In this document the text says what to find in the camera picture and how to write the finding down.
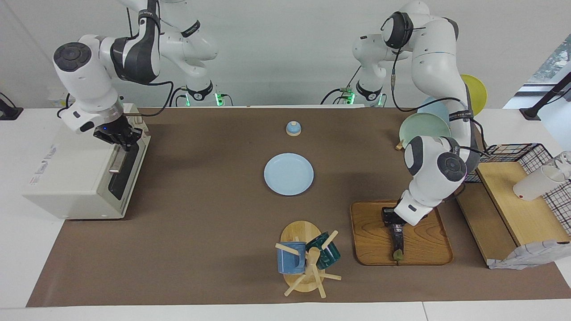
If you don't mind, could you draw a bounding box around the black power cable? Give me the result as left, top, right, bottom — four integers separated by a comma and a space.
56, 93, 72, 119

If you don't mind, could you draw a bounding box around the black clamp stand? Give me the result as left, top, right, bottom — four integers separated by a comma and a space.
520, 71, 571, 121

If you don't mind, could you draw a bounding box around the dark green mug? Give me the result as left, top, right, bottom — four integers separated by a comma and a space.
306, 232, 341, 270

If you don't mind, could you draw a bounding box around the black desk device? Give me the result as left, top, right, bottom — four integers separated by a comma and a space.
0, 92, 24, 121

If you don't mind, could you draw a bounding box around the wooden stepped shelf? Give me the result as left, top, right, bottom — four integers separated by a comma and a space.
455, 161, 571, 268

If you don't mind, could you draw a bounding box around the wooden mug tree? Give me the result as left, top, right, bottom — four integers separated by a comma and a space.
275, 221, 343, 298

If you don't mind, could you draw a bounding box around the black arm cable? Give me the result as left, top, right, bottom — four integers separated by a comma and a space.
389, 27, 493, 157
123, 80, 175, 119

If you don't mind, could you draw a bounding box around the clear glass cup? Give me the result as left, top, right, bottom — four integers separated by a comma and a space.
553, 151, 571, 180

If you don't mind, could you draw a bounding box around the white cup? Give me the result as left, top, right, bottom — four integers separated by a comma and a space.
513, 165, 566, 201

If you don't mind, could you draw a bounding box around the cream toaster oven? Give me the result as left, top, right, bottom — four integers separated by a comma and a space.
22, 103, 151, 220

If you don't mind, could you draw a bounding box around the brown table mat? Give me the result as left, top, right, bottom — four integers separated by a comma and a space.
26, 107, 571, 307

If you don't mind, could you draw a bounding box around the light blue racked plate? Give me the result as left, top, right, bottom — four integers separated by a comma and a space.
417, 96, 450, 124

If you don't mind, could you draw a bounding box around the white power strip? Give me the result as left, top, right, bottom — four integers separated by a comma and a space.
48, 91, 73, 107

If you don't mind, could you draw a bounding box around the wooden serving tray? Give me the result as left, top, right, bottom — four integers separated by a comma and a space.
349, 200, 454, 266

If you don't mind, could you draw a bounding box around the window with grey frame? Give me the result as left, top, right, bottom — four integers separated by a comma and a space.
503, 35, 571, 110

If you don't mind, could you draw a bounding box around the pale green plate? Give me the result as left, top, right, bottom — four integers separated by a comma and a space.
399, 112, 452, 150

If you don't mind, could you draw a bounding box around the yellow plate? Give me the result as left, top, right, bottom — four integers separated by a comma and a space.
459, 74, 488, 117

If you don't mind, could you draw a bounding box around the dark purple eggplant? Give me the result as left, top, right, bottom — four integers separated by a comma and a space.
389, 225, 405, 263

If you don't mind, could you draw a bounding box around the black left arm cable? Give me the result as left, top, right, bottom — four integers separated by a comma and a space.
389, 27, 493, 157

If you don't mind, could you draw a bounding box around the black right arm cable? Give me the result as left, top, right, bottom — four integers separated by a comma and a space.
123, 80, 175, 119

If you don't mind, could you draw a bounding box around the blue mug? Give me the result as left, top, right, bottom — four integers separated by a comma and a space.
277, 242, 307, 275

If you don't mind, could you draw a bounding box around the black wire basket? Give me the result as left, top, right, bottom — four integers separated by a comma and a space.
464, 143, 571, 237

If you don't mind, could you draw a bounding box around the glass oven door with handle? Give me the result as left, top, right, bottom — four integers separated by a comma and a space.
107, 134, 150, 202

